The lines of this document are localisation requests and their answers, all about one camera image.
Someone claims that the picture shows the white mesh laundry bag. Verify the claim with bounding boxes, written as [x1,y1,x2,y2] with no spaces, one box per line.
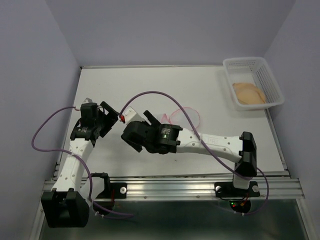
[156,107,201,131]

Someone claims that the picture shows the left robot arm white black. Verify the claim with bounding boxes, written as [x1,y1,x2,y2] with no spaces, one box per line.
[41,101,119,228]

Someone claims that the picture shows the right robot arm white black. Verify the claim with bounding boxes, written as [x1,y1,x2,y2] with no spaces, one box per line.
[120,107,257,195]

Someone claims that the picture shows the white plastic basket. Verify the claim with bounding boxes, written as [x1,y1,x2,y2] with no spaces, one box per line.
[222,57,285,111]

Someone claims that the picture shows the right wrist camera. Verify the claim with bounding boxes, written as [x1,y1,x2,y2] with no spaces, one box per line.
[119,106,144,125]

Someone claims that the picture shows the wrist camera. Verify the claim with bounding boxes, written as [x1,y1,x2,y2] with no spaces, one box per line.
[83,97,93,104]
[119,106,144,125]

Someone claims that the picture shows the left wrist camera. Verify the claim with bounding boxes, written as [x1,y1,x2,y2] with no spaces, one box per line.
[83,97,93,104]

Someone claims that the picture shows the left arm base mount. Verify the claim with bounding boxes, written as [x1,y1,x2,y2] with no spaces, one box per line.
[91,172,128,200]

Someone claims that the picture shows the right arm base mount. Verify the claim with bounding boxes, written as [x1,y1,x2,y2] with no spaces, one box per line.
[214,181,261,199]

